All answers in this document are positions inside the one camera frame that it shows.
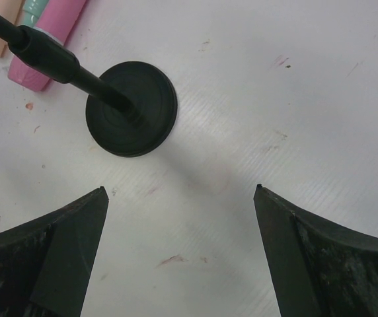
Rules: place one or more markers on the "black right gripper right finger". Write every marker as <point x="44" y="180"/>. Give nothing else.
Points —
<point x="318" y="267"/>

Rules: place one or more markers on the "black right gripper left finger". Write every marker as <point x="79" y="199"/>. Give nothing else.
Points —
<point x="46" y="263"/>

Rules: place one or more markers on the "black round-base microphone stand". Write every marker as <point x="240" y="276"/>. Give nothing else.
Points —
<point x="131" y="108"/>

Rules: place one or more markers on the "pink microphone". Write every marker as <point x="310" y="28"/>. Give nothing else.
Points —
<point x="45" y="56"/>

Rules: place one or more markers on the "mint green microphone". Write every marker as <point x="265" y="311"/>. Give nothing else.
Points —
<point x="32" y="11"/>

